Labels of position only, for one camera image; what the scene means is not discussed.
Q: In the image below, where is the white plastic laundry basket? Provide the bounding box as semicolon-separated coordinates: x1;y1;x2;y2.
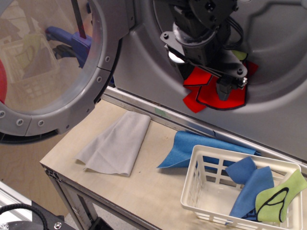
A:
181;145;304;230

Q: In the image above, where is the black cable loop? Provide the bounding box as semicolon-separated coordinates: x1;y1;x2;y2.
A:
0;204;48;230

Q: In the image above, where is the green cloth with black print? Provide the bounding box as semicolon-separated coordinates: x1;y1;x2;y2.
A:
255;170;307;223

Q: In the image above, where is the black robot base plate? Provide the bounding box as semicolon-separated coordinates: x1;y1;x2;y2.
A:
0;201;74;230

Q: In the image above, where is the grey folded cloth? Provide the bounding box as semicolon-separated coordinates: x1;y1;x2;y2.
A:
74;111;151;176

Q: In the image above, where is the aluminium frame work table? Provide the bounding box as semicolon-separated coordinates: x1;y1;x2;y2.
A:
39;86;307;230

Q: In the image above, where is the blue clamp handle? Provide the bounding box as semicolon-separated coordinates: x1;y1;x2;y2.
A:
45;26;92;68

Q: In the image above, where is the light blue cloth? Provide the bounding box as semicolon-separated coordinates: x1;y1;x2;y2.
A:
158;131;260;168

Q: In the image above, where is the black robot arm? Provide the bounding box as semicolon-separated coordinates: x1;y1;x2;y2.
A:
160;0;248;101

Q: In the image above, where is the small green cloth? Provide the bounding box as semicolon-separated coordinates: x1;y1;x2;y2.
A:
232;50;248;62

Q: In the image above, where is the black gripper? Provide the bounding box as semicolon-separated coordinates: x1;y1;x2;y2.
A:
160;30;248;101

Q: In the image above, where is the round grey machine door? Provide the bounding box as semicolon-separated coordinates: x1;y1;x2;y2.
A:
0;0;135;144

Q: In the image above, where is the red cloth with black print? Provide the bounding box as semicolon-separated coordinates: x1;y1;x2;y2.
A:
183;67;248;113

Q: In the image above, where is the grey washing machine body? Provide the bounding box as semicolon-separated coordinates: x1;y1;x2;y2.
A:
114;0;307;160

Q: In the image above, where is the medium blue cloth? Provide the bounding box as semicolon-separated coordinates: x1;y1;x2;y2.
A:
225;157;274;221

